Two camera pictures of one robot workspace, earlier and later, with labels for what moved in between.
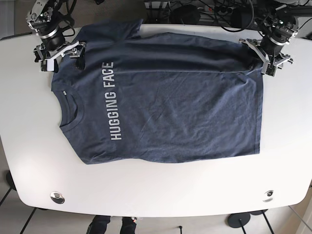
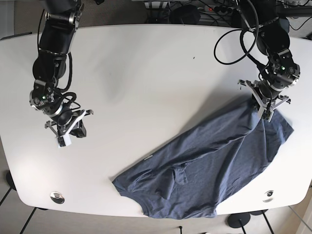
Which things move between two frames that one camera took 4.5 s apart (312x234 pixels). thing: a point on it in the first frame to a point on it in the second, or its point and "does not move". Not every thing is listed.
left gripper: [74, 49] to [76, 127]
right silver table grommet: [268, 196] does not move
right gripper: [271, 63] to [266, 109]
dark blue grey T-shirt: [142, 96] to [206, 172]
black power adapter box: [186, 14] does not move
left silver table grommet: [57, 197] does not move
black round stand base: [234, 219] does not move
